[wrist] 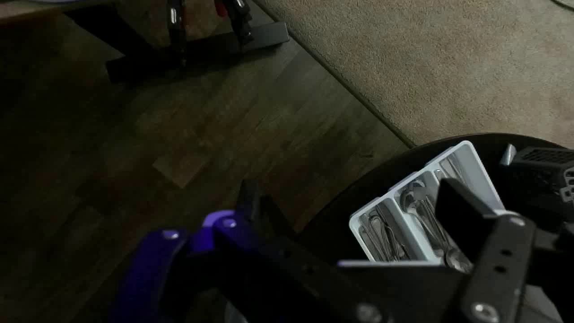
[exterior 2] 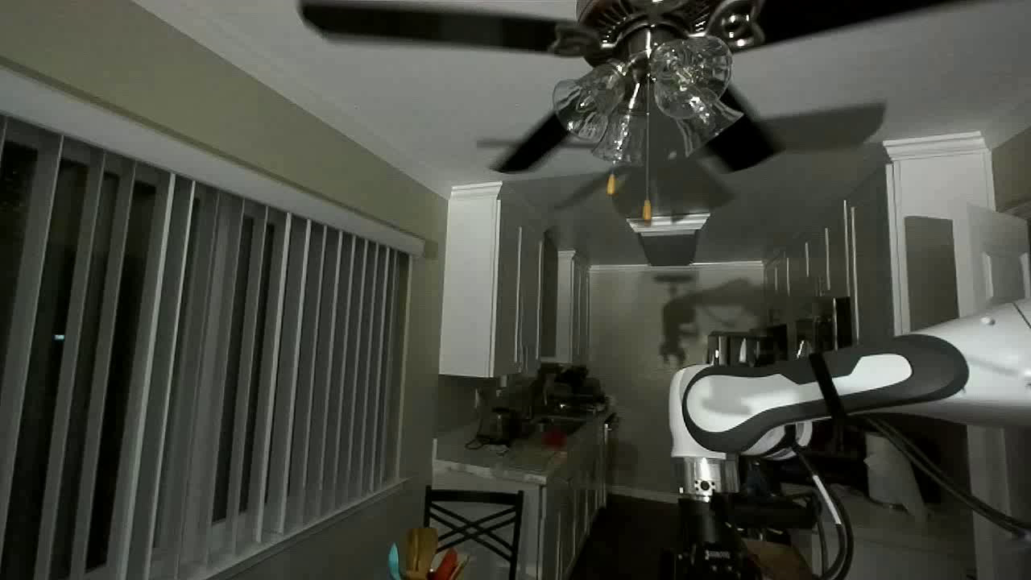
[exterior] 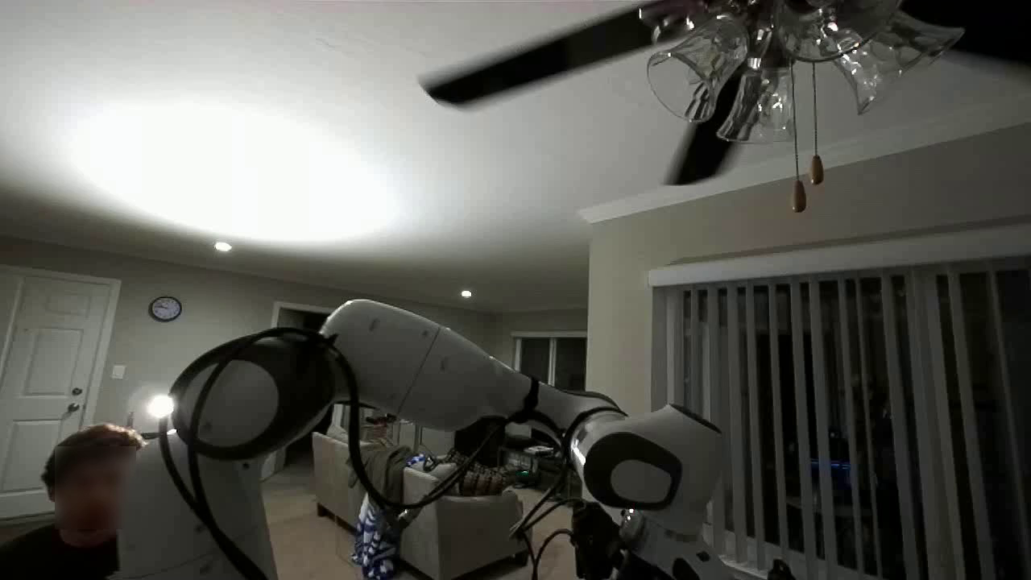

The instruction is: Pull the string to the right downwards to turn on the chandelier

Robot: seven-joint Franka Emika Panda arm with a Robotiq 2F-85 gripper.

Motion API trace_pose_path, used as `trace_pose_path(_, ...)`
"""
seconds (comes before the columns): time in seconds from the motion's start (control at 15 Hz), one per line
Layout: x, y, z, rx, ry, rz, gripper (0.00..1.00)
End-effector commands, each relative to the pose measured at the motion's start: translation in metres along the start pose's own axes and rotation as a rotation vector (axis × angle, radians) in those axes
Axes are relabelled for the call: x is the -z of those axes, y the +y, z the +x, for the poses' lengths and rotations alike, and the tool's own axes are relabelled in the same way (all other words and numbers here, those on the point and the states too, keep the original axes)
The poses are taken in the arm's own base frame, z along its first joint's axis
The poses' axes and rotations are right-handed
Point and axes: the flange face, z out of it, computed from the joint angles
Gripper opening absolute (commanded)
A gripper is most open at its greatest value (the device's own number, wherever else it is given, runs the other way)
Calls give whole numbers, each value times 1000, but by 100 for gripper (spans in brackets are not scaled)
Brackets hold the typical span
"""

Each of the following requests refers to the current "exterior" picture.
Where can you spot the white panel door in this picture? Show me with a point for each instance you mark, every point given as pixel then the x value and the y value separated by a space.
pixel 54 339

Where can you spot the person with blurred face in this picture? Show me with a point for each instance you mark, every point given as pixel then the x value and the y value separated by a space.
pixel 84 479

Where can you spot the bright table lamp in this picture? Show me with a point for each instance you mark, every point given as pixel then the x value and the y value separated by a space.
pixel 159 407

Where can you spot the round wall clock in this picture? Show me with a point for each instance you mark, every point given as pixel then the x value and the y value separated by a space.
pixel 165 308

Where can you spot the white vertical window blinds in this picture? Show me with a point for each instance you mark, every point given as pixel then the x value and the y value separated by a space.
pixel 878 422

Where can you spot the blue patterned cloth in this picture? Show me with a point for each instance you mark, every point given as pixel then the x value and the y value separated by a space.
pixel 374 541

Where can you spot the dark ceiling fan blade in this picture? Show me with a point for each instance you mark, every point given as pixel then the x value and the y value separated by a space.
pixel 536 62

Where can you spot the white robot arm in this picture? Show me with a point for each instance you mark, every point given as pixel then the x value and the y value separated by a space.
pixel 199 488

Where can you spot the glass chandelier light cluster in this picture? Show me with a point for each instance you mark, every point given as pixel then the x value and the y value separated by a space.
pixel 732 62

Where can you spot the beige sofa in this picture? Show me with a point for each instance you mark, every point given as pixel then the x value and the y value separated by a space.
pixel 462 537

